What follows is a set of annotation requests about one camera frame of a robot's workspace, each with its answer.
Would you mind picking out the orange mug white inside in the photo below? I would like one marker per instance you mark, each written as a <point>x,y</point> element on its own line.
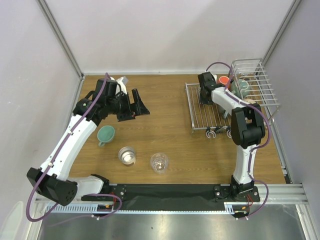
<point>223,80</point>

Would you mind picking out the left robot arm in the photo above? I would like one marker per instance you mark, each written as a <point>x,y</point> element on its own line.
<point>51,180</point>

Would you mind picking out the beige ceramic mug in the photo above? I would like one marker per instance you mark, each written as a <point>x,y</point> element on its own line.
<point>249,101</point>

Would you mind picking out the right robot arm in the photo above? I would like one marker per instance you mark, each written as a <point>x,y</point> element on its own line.
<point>247,130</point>

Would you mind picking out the speckled teal ceramic mug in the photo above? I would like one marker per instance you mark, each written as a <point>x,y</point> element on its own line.
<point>240,88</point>

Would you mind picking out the small steel cup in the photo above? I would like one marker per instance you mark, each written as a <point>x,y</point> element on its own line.
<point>127,156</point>

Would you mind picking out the aluminium front rail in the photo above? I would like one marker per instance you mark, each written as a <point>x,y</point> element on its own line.
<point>272,194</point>

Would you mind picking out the metal wire dish rack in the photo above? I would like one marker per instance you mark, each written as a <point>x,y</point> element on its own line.
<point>204,114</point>

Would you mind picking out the grey metallic cup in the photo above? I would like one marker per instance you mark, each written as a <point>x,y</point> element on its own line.
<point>222,111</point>

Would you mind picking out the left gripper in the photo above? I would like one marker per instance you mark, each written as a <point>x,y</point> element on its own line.
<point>140,109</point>

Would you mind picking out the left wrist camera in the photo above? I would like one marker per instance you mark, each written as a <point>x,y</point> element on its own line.
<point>121,87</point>

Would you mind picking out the teal small cup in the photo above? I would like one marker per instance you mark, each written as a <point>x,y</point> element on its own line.
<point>105,135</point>

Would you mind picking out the clear glass tumbler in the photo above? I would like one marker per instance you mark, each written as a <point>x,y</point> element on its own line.
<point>159,162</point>

